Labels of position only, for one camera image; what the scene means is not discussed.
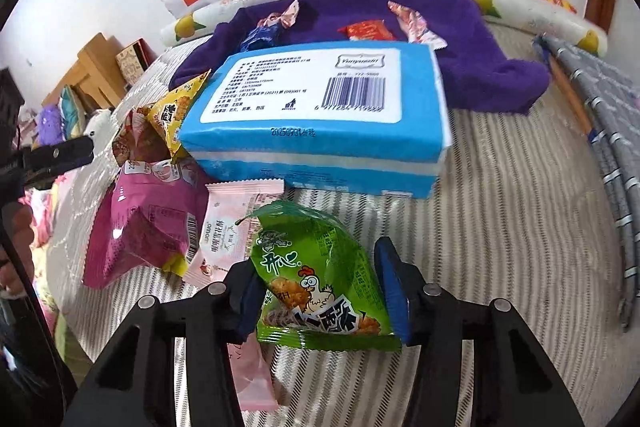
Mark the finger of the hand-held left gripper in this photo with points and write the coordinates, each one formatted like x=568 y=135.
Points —
x=60 y=157

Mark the small red snack packet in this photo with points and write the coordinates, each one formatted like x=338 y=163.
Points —
x=367 y=31

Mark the purple towel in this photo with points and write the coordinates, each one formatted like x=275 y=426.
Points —
x=450 y=72

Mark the panda-print snack packet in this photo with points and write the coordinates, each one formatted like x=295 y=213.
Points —
x=135 y=142

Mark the pale pink snack packet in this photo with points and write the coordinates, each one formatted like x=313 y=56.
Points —
x=230 y=227
x=250 y=382

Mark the purple pillow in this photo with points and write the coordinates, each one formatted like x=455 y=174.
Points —
x=47 y=124

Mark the wooden slat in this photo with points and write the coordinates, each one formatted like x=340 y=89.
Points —
x=565 y=92

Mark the colourful blanket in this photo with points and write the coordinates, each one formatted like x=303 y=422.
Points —
x=47 y=217

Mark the colourful patterned pillow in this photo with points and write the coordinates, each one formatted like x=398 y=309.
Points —
x=72 y=107

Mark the grey striped quilted mat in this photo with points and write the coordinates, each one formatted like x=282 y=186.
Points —
x=500 y=207

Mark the pink patterned snack packet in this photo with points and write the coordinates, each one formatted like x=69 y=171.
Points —
x=287 y=14

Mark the patterned notebook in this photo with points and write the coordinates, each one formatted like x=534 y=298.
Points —
x=132 y=62

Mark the small blue snack packet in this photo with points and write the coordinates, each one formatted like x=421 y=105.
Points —
x=260 y=37

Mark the magenta snack packet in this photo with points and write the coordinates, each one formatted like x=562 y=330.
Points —
x=135 y=217

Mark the green snack packet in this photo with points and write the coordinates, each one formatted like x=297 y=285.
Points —
x=310 y=257

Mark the blue tissue pack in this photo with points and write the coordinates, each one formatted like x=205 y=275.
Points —
x=310 y=132

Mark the yellow snack packet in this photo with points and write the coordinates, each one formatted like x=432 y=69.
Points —
x=175 y=112

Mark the person's left hand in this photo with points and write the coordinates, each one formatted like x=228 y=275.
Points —
x=15 y=247

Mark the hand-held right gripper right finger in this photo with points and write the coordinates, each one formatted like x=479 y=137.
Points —
x=392 y=287

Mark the grey checked cloth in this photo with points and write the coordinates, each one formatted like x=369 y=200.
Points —
x=610 y=132

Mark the pink white stick packet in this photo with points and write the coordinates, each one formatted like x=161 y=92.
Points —
x=415 y=24

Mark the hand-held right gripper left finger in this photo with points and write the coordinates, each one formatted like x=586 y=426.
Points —
x=245 y=322

